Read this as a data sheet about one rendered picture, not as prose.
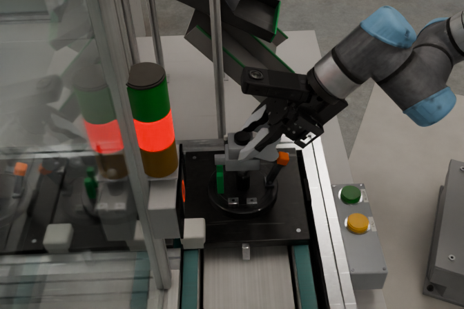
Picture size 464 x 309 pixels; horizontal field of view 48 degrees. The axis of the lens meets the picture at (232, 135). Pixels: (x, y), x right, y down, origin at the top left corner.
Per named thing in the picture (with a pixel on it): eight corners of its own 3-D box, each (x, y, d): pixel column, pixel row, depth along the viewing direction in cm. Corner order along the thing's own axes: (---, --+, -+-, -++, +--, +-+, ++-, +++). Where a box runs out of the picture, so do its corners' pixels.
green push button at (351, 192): (358, 190, 108) (359, 184, 106) (362, 206, 105) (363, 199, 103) (337, 191, 108) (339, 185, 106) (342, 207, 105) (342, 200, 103)
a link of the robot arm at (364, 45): (422, 49, 77) (383, 7, 76) (364, 95, 82) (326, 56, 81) (422, 34, 83) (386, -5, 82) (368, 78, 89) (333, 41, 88)
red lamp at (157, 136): (175, 124, 70) (171, 96, 67) (173, 151, 67) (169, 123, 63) (138, 126, 70) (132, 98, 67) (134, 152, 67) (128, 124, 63)
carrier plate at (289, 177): (295, 153, 116) (295, 146, 115) (309, 245, 99) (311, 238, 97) (186, 157, 116) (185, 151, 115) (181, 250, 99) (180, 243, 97)
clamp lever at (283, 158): (273, 178, 105) (288, 152, 100) (274, 185, 103) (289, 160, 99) (256, 174, 104) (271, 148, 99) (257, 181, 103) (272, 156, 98)
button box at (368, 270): (360, 201, 112) (364, 181, 108) (383, 290, 97) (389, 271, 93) (327, 202, 112) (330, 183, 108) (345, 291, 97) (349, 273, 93)
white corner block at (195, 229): (206, 229, 102) (204, 216, 99) (206, 249, 99) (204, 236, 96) (181, 230, 102) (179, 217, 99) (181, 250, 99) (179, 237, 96)
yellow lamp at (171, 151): (179, 150, 74) (175, 125, 71) (177, 177, 70) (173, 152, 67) (143, 152, 74) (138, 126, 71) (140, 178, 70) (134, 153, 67)
